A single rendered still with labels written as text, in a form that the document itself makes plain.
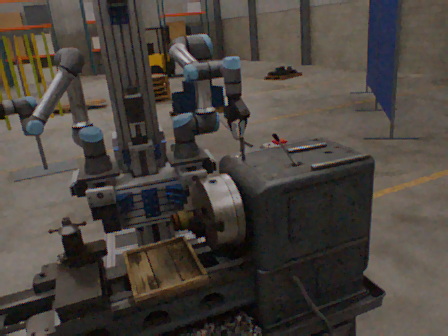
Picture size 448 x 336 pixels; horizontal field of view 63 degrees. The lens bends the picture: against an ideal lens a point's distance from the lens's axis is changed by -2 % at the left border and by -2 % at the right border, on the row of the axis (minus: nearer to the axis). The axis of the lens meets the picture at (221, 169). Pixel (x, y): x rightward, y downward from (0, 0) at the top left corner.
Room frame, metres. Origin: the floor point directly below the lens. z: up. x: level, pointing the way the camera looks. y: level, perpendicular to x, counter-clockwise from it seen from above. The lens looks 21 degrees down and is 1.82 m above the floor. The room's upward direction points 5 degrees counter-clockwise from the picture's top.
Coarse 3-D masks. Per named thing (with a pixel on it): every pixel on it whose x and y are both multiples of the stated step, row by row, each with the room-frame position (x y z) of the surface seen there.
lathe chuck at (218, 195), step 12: (204, 180) 1.44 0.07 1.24; (216, 180) 1.44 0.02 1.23; (204, 192) 1.40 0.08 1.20; (216, 192) 1.37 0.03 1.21; (228, 192) 1.37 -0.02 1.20; (204, 204) 1.42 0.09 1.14; (216, 204) 1.33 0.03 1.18; (228, 204) 1.34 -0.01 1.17; (216, 216) 1.30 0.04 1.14; (228, 216) 1.31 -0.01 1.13; (228, 228) 1.31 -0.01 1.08; (216, 240) 1.31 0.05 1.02; (228, 240) 1.32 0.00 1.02
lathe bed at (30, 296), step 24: (216, 264) 1.47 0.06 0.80; (240, 264) 1.36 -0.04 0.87; (120, 288) 1.31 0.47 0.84; (192, 288) 1.24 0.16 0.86; (216, 288) 1.29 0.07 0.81; (240, 288) 1.32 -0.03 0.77; (0, 312) 1.20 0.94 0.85; (24, 312) 1.22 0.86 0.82; (120, 312) 1.14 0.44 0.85; (144, 312) 1.19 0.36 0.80; (168, 312) 1.22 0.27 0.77; (192, 312) 1.25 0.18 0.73; (216, 312) 1.27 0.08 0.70
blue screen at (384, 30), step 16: (384, 0) 6.92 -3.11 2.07; (400, 0) 5.47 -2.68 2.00; (384, 16) 6.83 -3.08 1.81; (400, 16) 5.46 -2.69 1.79; (368, 32) 9.35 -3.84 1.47; (384, 32) 6.73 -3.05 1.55; (368, 48) 9.25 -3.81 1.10; (384, 48) 6.64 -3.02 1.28; (368, 64) 9.11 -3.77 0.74; (384, 64) 6.54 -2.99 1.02; (368, 80) 8.96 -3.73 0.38; (384, 80) 6.44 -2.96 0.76; (384, 96) 6.33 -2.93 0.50
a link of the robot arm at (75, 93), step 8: (64, 48) 2.02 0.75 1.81; (56, 56) 2.02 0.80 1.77; (56, 64) 2.05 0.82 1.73; (80, 72) 2.04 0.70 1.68; (72, 80) 2.01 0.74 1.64; (80, 80) 2.05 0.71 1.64; (72, 88) 2.01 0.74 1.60; (80, 88) 2.03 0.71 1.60; (72, 96) 2.01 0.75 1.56; (80, 96) 2.02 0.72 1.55; (72, 104) 2.01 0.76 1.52; (80, 104) 2.01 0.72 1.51; (72, 112) 2.01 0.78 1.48; (80, 112) 2.01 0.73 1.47; (80, 120) 2.01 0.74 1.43; (88, 120) 2.04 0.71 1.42; (72, 128) 2.01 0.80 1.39; (80, 128) 1.99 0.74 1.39; (72, 136) 2.04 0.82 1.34
